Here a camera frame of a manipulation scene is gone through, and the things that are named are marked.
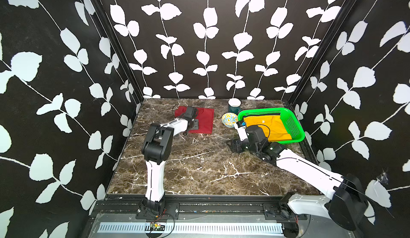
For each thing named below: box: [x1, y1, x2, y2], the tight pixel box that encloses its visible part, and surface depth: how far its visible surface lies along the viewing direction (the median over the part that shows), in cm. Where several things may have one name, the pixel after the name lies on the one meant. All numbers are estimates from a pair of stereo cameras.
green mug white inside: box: [227, 97, 242, 115], surface depth 109 cm
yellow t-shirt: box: [243, 115, 293, 142], surface depth 105 cm
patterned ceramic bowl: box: [221, 112, 239, 129], surface depth 109 cm
